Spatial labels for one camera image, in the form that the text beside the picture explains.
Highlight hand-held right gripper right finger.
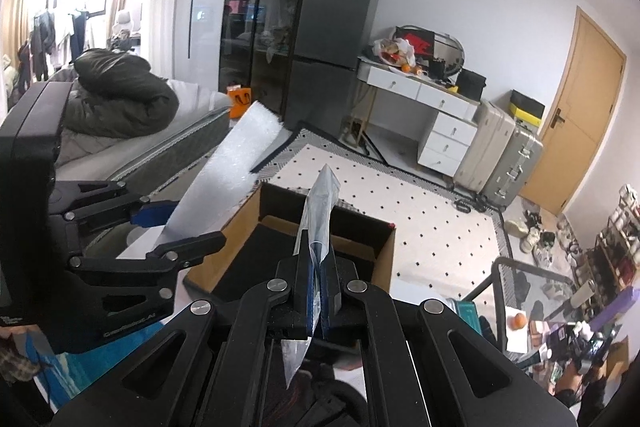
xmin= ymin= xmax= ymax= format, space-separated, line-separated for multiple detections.
xmin=320 ymin=252 xmax=577 ymax=427

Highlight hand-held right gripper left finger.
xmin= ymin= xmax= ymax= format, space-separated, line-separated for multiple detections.
xmin=50 ymin=252 xmax=322 ymax=427

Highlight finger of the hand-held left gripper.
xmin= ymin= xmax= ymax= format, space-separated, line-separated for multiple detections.
xmin=49 ymin=180 xmax=174 ymax=229
xmin=66 ymin=231 xmax=227 ymax=305

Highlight black cardboard box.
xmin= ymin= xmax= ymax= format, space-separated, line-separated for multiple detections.
xmin=184 ymin=182 xmax=397 ymax=309

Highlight white foam sheet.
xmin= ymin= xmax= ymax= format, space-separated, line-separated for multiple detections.
xmin=160 ymin=101 xmax=285 ymax=242

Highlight clear plastic bag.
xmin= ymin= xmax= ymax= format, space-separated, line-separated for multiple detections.
xmin=280 ymin=164 xmax=344 ymax=390

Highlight person's left forearm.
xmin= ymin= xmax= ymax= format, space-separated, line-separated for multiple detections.
xmin=0 ymin=331 xmax=42 ymax=384

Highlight dark green duvet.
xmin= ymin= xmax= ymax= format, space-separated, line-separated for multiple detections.
xmin=60 ymin=48 xmax=180 ymax=139

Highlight hanging clothes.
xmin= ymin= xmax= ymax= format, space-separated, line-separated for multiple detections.
xmin=17 ymin=7 xmax=94 ymax=84

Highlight grey bed mattress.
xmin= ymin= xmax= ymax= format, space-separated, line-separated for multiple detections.
xmin=50 ymin=77 xmax=234 ymax=228

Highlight white dotted rug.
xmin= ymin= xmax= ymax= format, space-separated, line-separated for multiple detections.
xmin=250 ymin=127 xmax=522 ymax=309

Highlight teal box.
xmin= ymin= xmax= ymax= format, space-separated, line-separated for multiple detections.
xmin=452 ymin=299 xmax=482 ymax=334

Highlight orange bag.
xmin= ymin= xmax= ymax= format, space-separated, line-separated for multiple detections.
xmin=226 ymin=84 xmax=254 ymax=120

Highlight white office chair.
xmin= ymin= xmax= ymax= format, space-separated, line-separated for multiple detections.
xmin=107 ymin=9 xmax=137 ymax=54

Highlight black slippers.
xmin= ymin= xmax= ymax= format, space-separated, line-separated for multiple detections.
xmin=452 ymin=199 xmax=489 ymax=214

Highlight blue sky desk mat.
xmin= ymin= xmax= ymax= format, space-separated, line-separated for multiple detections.
xmin=30 ymin=322 xmax=171 ymax=409

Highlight white desk with drawers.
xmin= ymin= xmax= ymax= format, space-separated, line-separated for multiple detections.
xmin=357 ymin=59 xmax=482 ymax=178

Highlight pile of shoes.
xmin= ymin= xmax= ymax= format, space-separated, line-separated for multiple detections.
xmin=504 ymin=199 xmax=557 ymax=269

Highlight glass side table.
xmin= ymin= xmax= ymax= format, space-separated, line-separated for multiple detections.
xmin=470 ymin=257 xmax=582 ymax=360

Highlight beige suitcase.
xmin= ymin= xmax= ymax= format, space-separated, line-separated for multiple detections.
xmin=454 ymin=101 xmax=516 ymax=196

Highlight silver suitcase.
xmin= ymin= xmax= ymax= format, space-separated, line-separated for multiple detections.
xmin=482 ymin=122 xmax=545 ymax=208

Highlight grey refrigerator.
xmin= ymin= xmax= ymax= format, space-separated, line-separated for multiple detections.
xmin=282 ymin=0 xmax=383 ymax=142

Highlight white cup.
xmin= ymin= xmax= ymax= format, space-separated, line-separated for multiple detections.
xmin=572 ymin=284 xmax=597 ymax=309

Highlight plastic bag of snacks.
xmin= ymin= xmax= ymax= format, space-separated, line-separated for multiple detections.
xmin=374 ymin=38 xmax=417 ymax=68

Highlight small black box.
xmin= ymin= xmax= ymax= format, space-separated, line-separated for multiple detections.
xmin=457 ymin=68 xmax=488 ymax=100

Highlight black bag with red logo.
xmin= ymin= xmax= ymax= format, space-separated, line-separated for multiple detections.
xmin=395 ymin=27 xmax=434 ymax=56

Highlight black and yellow box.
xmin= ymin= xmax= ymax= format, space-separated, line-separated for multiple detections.
xmin=509 ymin=89 xmax=546 ymax=126

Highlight oval mirror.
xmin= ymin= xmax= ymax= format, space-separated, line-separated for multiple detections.
xmin=395 ymin=25 xmax=466 ymax=74

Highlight shoe rack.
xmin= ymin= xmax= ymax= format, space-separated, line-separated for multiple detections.
xmin=590 ymin=184 xmax=640 ymax=309

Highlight wooden door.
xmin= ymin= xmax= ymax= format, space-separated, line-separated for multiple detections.
xmin=517 ymin=6 xmax=627 ymax=216

